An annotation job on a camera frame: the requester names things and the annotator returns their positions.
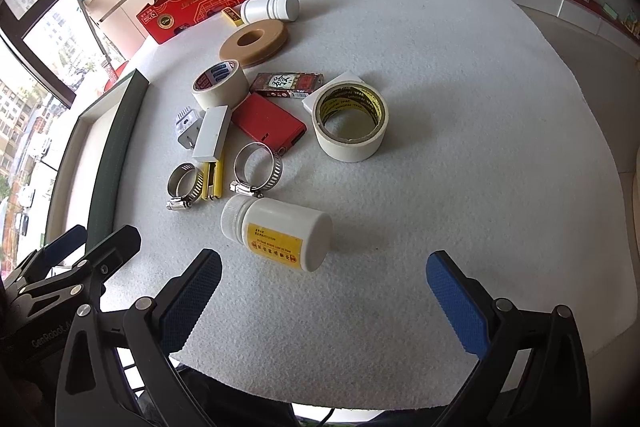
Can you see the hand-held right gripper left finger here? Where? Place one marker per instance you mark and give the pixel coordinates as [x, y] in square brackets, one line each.
[192, 302]

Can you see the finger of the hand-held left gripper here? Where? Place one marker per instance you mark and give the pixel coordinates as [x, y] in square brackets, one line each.
[117, 247]
[70, 237]

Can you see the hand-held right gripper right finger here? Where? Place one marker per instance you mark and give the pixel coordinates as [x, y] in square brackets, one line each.
[457, 307]

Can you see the green tray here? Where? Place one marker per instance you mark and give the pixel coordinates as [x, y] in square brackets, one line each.
[112, 167]

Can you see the white pill bottle yellow label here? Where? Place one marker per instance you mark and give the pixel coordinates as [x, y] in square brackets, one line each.
[300, 232]

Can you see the white plug adapter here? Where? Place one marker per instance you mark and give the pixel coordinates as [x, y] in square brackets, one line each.
[185, 129]

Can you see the white long box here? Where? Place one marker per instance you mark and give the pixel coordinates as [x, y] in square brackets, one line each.
[212, 132]

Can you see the large masking tape roll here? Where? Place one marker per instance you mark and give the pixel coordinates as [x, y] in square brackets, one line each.
[350, 152]

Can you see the dark printed small box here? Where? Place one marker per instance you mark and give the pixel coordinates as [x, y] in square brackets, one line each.
[285, 84]

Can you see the yellow utility knife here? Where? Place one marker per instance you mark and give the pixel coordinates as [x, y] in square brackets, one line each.
[218, 182]

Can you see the masking tape roll striped label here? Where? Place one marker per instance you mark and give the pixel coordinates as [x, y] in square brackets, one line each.
[220, 99]

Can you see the red case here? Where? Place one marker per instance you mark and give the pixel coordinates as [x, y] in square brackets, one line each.
[265, 122]

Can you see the window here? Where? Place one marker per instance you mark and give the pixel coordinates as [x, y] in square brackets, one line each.
[30, 44]

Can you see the small yellow box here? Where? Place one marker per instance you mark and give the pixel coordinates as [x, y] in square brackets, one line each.
[232, 16]

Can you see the white bottle with grey stripes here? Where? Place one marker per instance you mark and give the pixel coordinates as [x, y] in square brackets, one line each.
[260, 9]

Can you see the low white ledge red top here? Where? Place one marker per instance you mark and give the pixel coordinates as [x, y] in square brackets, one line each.
[575, 9]

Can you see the small green box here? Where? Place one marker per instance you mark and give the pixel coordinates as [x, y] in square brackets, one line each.
[611, 11]

